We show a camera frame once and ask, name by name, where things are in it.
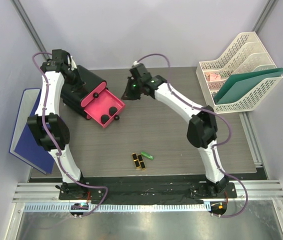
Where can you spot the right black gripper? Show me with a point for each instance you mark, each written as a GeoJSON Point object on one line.
{"type": "Point", "coordinates": [127, 95]}

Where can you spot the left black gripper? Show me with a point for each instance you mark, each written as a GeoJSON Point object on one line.
{"type": "Point", "coordinates": [80, 83]}

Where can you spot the black drawer organizer cabinet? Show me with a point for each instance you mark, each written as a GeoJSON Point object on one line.
{"type": "Point", "coordinates": [72, 94]}

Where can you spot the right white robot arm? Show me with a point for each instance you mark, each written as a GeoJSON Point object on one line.
{"type": "Point", "coordinates": [202, 125]}

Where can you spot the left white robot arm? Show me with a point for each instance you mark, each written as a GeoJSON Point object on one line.
{"type": "Point", "coordinates": [47, 127]}

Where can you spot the green lipstick tube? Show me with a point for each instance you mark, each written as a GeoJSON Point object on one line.
{"type": "Point", "coordinates": [147, 155]}

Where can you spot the pink paper note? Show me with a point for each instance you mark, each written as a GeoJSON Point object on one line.
{"type": "Point", "coordinates": [213, 77]}

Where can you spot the black gold lipstick middle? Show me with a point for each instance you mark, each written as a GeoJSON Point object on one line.
{"type": "Point", "coordinates": [141, 161]}

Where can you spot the blue binder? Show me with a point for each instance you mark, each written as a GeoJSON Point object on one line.
{"type": "Point", "coordinates": [23, 145]}

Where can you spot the green folder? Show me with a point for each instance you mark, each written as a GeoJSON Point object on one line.
{"type": "Point", "coordinates": [237, 85]}

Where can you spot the white mesh file rack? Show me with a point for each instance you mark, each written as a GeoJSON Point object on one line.
{"type": "Point", "coordinates": [246, 53]}

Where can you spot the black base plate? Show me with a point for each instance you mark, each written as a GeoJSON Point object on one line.
{"type": "Point", "coordinates": [153, 190]}

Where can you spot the aluminium rail frame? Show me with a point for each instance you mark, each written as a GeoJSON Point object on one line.
{"type": "Point", "coordinates": [253, 190]}

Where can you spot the slotted cable duct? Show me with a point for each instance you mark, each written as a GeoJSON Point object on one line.
{"type": "Point", "coordinates": [78, 207]}

